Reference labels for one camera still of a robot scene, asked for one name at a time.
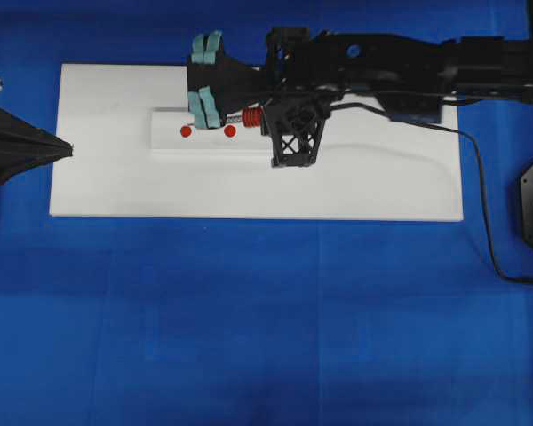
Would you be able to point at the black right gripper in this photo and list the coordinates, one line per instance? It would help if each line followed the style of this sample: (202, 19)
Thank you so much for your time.
(219, 85)

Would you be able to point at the left gripper white rollers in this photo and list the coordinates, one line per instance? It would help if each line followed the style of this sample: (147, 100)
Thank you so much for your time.
(42, 147)

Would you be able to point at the red handled soldering iron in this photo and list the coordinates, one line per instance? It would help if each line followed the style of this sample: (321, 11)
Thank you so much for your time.
(249, 117)

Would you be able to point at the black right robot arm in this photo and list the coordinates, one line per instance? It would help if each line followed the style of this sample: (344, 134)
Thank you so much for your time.
(304, 75)

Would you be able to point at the small raised white block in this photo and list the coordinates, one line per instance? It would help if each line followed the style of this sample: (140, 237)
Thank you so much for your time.
(172, 130)

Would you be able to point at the large white foam board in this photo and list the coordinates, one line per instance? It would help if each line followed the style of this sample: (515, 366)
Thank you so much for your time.
(368, 168)

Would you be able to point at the blue table cloth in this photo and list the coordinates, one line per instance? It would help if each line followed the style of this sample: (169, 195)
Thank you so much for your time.
(235, 322)

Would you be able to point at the black truss wrist camera mount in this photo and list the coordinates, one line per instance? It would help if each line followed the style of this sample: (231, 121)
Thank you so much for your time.
(295, 133)

